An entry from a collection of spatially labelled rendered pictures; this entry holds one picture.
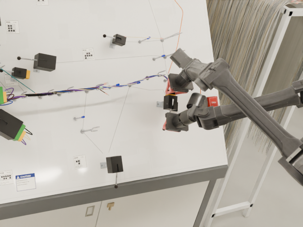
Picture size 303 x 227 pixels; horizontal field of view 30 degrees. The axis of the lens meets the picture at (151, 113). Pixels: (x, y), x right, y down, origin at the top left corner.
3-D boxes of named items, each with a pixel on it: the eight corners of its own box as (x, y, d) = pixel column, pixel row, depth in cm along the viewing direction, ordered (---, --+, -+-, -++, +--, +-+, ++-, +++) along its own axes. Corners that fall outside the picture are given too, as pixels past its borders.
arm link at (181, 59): (187, 81, 209) (204, 65, 209) (166, 58, 209) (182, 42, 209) (186, 83, 221) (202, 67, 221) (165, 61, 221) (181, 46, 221)
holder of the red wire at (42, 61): (11, 54, 206) (20, 48, 196) (46, 61, 212) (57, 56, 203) (10, 68, 205) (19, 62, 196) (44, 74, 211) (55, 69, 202)
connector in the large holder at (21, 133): (18, 124, 195) (22, 123, 191) (25, 128, 196) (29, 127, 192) (10, 138, 193) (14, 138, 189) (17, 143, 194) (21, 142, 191)
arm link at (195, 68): (208, 94, 172) (234, 70, 171) (195, 80, 171) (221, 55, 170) (186, 84, 214) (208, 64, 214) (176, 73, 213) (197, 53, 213)
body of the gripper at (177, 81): (167, 75, 225) (176, 65, 219) (188, 77, 230) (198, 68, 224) (170, 89, 222) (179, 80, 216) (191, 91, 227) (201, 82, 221)
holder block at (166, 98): (162, 109, 231) (168, 108, 227) (163, 96, 232) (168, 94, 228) (172, 110, 233) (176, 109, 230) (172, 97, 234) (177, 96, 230)
